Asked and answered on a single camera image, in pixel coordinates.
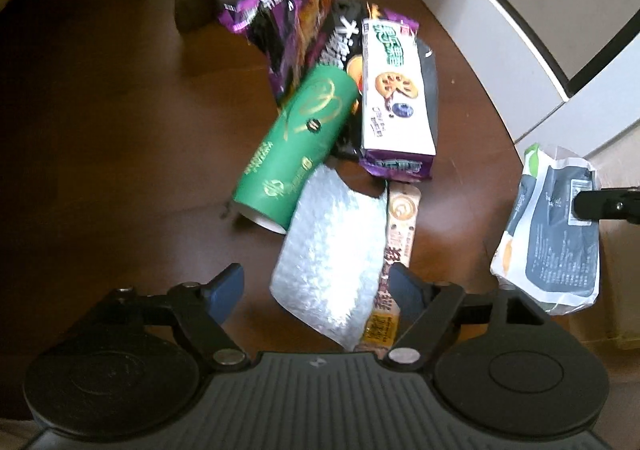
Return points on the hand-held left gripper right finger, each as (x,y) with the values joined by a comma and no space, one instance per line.
(405,290)

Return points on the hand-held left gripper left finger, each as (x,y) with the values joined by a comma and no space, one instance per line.
(225,290)

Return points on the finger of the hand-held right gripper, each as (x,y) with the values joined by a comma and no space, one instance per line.
(600,205)

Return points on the grey white pouch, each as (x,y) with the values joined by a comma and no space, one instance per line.
(545,240)

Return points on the beige sausage wrapper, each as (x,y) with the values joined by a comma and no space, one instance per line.
(400,220)

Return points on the silvery bubble wrap pouch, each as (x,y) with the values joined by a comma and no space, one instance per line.
(330,255)

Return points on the green cylindrical can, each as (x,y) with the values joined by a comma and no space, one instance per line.
(295,140)

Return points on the white purple cookie box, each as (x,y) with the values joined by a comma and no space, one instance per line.
(395,95)

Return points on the white wardrobe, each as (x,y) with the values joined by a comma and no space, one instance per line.
(525,5)

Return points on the black snack bag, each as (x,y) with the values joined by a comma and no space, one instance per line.
(340,45)

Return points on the purple snack bag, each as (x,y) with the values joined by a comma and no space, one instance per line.
(280,30)

